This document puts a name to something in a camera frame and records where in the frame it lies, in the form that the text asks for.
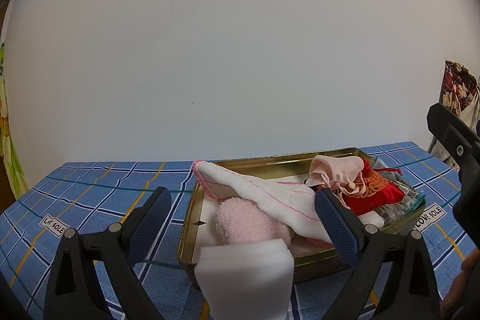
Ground white fabric label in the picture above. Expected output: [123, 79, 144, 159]
[414, 205, 447, 232]
[40, 216, 67, 237]

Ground pink fluffy sock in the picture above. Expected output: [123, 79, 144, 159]
[214, 198, 295, 246]

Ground green floral curtain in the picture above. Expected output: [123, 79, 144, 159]
[0, 43, 31, 201]

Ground cotton swab packet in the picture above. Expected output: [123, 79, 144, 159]
[369, 157, 426, 225]

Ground blue plaid bed sheet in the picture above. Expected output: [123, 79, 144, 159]
[0, 142, 473, 320]

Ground white gauze roll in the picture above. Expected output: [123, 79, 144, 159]
[358, 209, 387, 231]

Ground checkered pale quilt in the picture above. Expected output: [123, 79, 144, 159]
[427, 106, 480, 172]

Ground gold metal tin tray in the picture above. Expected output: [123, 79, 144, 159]
[176, 146, 427, 285]

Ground dark red floral quilt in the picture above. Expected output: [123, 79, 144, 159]
[439, 60, 480, 118]

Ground white cloth with pink edging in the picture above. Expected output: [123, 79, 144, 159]
[192, 160, 334, 249]

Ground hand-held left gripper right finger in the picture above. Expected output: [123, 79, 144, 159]
[315, 188, 441, 320]

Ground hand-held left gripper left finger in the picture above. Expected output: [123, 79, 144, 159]
[43, 187, 172, 320]

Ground red brocade drawstring pouch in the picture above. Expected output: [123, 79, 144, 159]
[339, 160, 404, 216]

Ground pale pink drawstring pouch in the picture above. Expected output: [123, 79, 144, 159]
[305, 154, 364, 201]

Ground person's right hand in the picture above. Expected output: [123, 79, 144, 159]
[440, 248, 480, 317]

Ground white sponge block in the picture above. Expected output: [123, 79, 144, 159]
[194, 238, 295, 320]

